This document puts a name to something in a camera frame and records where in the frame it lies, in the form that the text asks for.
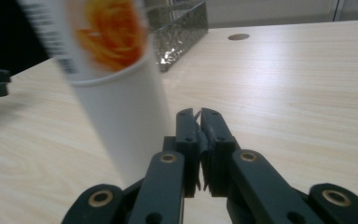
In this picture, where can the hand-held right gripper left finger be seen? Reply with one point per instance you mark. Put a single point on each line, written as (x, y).
(187, 137)

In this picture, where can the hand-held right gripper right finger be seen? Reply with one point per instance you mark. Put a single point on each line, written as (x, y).
(217, 140)

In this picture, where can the white cup with orange print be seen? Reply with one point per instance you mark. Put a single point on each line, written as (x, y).
(127, 112)

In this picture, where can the hammered metal basket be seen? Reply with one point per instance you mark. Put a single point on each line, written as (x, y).
(180, 40)

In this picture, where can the round brown table grommet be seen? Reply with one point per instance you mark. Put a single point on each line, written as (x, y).
(238, 37)

